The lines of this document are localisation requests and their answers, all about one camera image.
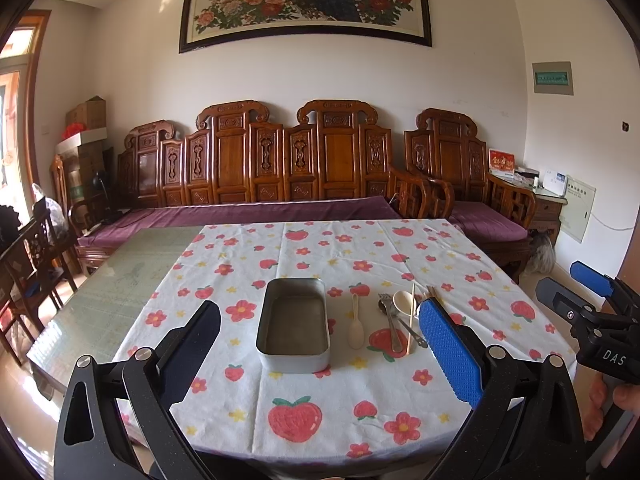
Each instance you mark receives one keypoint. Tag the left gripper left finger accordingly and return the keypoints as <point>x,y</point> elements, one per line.
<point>164,374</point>

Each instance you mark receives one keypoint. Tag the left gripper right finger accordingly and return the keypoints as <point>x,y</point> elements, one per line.
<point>466,362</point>

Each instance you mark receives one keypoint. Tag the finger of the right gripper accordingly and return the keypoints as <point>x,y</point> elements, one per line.
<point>601,284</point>
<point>563,302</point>

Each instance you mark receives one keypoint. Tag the light bamboo chopstick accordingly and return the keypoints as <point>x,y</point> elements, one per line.
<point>411,301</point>

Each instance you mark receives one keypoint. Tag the metal spoon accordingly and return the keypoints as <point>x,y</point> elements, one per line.
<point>397,345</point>

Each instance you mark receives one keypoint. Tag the metal fork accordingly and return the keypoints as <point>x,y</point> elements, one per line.
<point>407,327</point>

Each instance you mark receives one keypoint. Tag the grey plastic bag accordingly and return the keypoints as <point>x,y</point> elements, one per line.
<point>542,256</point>

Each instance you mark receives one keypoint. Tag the glass topped table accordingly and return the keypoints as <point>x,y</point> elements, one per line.
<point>97,317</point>

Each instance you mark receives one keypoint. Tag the wooden side cabinet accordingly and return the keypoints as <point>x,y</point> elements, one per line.
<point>547,215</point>

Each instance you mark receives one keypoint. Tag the white router box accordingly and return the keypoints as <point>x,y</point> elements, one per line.
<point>555,182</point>

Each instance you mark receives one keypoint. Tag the metal rectangular tin box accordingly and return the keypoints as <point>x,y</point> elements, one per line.
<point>293,331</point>

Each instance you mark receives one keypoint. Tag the purple armchair cushion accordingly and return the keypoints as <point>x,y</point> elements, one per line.
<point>484,225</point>

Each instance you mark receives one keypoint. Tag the strawberry flower print tablecloth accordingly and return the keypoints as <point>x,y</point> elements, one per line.
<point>368,404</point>

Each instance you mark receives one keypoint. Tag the red calendar card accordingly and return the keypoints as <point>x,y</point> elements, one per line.
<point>501,163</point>

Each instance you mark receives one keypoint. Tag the dark wooden dining chair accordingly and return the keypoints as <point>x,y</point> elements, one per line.
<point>32,266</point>

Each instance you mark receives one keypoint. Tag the carved wooden armchair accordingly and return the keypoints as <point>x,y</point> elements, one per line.
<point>444,149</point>

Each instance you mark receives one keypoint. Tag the purple sofa cushion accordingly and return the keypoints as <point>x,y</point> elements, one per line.
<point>116,234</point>

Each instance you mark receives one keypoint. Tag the long carved wooden sofa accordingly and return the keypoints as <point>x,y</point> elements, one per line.
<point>237,155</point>

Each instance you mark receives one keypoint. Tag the cardboard box stack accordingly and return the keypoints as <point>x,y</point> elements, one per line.
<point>78,168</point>

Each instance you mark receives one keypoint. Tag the framed peony peacock painting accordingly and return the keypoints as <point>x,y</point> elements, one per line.
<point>208,22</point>

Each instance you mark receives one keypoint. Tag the grey electrical wall box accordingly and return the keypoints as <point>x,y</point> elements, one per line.
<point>553,78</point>

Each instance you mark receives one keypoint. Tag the wooden window frame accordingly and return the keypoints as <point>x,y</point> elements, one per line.
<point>20,55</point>

